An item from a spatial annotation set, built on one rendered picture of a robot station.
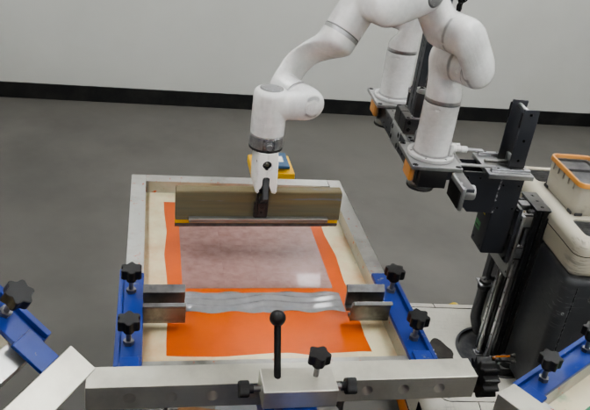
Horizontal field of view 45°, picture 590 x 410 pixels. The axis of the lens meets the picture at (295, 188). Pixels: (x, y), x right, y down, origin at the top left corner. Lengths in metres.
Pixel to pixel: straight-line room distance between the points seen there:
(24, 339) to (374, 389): 0.59
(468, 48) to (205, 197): 0.69
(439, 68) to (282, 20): 3.30
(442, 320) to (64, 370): 1.93
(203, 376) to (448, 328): 1.65
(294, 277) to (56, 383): 0.74
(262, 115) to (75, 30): 3.63
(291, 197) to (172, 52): 3.52
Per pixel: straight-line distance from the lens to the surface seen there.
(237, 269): 1.66
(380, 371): 1.31
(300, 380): 1.21
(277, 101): 1.49
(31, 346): 1.13
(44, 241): 3.56
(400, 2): 1.53
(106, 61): 5.10
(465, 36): 1.71
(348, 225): 1.83
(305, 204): 1.64
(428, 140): 1.89
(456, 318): 2.84
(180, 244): 1.74
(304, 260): 1.72
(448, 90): 1.85
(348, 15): 1.55
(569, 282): 2.29
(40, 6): 5.04
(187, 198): 1.60
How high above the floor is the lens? 1.88
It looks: 27 degrees down
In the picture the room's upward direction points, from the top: 8 degrees clockwise
